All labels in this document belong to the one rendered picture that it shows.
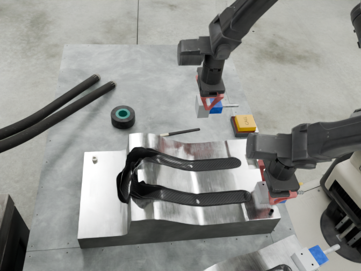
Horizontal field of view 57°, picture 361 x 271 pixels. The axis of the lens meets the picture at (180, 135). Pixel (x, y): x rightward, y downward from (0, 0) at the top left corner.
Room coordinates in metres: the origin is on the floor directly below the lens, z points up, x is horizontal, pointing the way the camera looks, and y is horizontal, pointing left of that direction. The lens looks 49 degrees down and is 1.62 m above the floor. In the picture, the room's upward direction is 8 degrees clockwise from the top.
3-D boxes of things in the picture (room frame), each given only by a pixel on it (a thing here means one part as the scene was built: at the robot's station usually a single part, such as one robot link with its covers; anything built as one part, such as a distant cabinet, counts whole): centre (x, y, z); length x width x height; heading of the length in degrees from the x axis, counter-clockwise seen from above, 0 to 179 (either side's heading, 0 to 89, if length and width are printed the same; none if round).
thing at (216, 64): (0.74, -0.06, 1.12); 0.07 x 0.06 x 0.07; 102
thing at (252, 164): (0.59, -0.22, 0.87); 0.05 x 0.05 x 0.04; 13
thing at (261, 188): (0.49, -0.28, 0.89); 0.13 x 0.05 x 0.05; 103
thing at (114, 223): (0.49, -0.01, 0.87); 0.50 x 0.26 x 0.14; 103
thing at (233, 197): (0.48, -0.02, 0.92); 0.35 x 0.16 x 0.09; 103
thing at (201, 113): (0.75, -0.10, 0.93); 0.13 x 0.05 x 0.05; 103
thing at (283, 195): (0.46, -0.25, 0.95); 0.07 x 0.07 x 0.09; 13
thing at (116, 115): (0.76, 0.20, 0.82); 0.08 x 0.08 x 0.04
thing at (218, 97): (0.73, -0.07, 0.99); 0.07 x 0.07 x 0.09; 13
